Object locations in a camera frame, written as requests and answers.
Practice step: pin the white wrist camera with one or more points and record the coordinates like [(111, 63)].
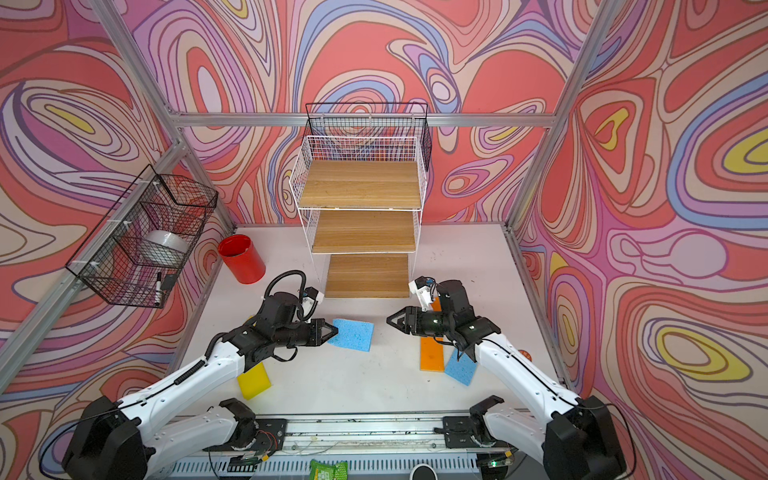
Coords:
[(425, 290), (311, 297)]

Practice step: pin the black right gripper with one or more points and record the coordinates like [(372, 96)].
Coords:
[(406, 326)]

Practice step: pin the red plastic cup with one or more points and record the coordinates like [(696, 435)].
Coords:
[(242, 259)]

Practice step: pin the white wire wooden shelf rack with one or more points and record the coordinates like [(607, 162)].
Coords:
[(360, 201)]

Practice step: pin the green snack packet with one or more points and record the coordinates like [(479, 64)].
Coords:
[(328, 471)]

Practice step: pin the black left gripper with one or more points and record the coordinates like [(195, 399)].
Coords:
[(317, 330)]

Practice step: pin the blue flat sponge near arm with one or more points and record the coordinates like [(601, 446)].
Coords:
[(460, 367)]

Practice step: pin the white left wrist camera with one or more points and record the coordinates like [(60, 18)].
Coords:
[(311, 297)]

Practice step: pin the blue sponge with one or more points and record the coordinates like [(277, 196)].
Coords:
[(353, 335)]

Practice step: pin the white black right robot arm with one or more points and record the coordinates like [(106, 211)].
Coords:
[(570, 436)]

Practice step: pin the orange flat sponge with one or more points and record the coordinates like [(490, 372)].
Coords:
[(431, 355)]

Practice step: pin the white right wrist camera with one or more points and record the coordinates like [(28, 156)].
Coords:
[(425, 290)]

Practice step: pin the yellow thick sponge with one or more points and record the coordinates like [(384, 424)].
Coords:
[(254, 382)]

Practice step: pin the black marker pen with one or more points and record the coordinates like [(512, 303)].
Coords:
[(158, 295)]

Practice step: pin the black wire wall basket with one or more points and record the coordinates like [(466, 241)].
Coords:
[(111, 267)]

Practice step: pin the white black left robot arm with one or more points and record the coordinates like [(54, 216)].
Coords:
[(136, 435)]

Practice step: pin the aluminium frame post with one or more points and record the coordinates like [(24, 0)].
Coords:
[(595, 39)]

